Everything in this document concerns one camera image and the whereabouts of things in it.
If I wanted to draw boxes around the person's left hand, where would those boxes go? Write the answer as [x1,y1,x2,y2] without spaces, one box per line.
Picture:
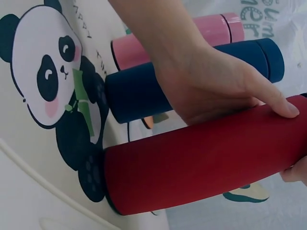
[124,21,300,126]

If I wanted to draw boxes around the person's right hand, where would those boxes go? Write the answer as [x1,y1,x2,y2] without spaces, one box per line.
[280,153,307,190]

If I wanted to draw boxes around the red cylindrical bottle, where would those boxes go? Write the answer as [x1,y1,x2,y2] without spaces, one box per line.
[103,94,307,216]

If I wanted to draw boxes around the person's left forearm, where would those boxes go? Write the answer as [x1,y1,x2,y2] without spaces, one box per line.
[107,0,200,28]

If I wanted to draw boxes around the dark blue cylindrical bottle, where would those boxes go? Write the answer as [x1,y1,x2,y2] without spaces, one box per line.
[105,37,285,125]

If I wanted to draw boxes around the pink cylindrical bottle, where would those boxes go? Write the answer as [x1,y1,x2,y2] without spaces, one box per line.
[110,12,245,71]

